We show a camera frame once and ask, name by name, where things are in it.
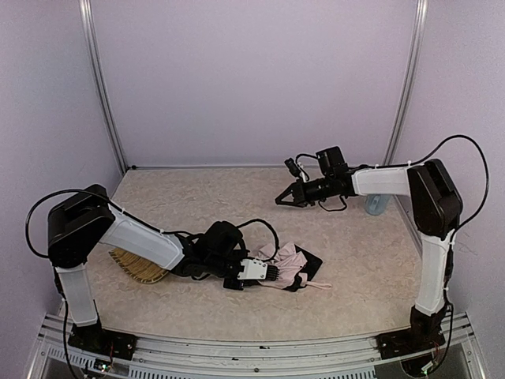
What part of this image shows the pink and black folding umbrella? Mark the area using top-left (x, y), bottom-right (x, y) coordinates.
top-left (257, 242), bottom-right (332, 292)

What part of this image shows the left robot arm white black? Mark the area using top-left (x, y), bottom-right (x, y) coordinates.
top-left (47, 185), bottom-right (248, 327)

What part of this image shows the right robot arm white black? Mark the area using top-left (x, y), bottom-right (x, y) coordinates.
top-left (275, 146), bottom-right (462, 336)

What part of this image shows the light blue paper cup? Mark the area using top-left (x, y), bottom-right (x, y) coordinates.
top-left (365, 194), bottom-right (391, 216)

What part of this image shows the woven bamboo tray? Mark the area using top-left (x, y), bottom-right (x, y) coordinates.
top-left (109, 248), bottom-right (169, 284)

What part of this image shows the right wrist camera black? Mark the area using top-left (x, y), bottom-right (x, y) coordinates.
top-left (284, 158), bottom-right (302, 178)

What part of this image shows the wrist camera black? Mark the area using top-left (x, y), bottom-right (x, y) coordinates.
top-left (284, 158), bottom-right (302, 178)
top-left (237, 259), bottom-right (279, 281)

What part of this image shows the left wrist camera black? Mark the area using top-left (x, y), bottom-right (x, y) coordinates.
top-left (237, 259), bottom-right (279, 281)

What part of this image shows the left camera black cable loop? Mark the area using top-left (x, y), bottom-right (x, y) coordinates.
top-left (232, 218), bottom-right (279, 264)

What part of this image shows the right aluminium corner post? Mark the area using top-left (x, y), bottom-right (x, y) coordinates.
top-left (380, 0), bottom-right (430, 174)

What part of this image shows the aluminium corner post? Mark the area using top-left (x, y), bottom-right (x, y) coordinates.
top-left (380, 0), bottom-right (430, 174)
top-left (78, 0), bottom-right (129, 175)

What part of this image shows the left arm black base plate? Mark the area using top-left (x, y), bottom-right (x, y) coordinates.
top-left (68, 323), bottom-right (137, 361)

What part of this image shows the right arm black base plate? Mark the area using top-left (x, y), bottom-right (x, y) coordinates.
top-left (376, 327), bottom-right (445, 359)

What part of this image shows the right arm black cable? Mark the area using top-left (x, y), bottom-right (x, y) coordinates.
top-left (354, 134), bottom-right (490, 234)

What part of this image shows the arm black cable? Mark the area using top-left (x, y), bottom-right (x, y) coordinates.
top-left (354, 134), bottom-right (490, 234)
top-left (24, 189), bottom-right (119, 260)

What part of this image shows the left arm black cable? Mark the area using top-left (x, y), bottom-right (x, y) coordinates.
top-left (24, 189), bottom-right (119, 260)

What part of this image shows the aluminium front rail frame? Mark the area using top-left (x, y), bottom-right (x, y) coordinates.
top-left (27, 311), bottom-right (486, 379)

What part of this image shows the left aluminium corner post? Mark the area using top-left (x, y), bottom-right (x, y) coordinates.
top-left (78, 0), bottom-right (129, 175)

